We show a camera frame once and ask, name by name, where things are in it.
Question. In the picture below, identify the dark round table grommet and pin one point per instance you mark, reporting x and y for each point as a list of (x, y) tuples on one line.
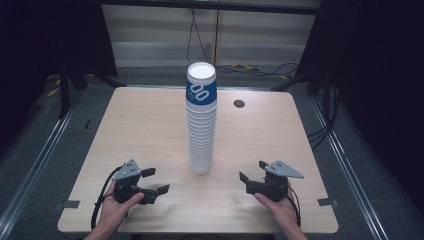
[(239, 103)]

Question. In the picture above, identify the yellow tape scrap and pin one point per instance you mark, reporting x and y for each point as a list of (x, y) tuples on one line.
[(246, 66), (52, 92)]

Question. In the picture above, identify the person's right hand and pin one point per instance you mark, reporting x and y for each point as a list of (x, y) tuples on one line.
[(283, 213)]

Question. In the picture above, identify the black overhead bar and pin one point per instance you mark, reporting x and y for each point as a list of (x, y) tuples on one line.
[(213, 6)]

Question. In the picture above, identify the black metal stand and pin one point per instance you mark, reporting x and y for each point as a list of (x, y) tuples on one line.
[(293, 81), (64, 93)]

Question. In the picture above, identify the dark curtain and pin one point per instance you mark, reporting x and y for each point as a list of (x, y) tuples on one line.
[(50, 40), (376, 66)]

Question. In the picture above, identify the stack of white paper cups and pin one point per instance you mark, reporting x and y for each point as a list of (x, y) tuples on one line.
[(200, 140)]

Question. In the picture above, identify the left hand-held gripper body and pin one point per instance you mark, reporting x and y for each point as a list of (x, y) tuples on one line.
[(128, 170)]

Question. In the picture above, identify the metal floor rail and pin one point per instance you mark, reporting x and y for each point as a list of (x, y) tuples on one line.
[(36, 160), (346, 166)]

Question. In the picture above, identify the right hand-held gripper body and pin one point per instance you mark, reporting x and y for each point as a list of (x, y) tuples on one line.
[(283, 169)]

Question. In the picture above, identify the person's left hand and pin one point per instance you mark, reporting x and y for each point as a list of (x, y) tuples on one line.
[(111, 213)]

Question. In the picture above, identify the grey tape strip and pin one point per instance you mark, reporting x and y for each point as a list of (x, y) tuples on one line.
[(71, 204), (327, 202)]

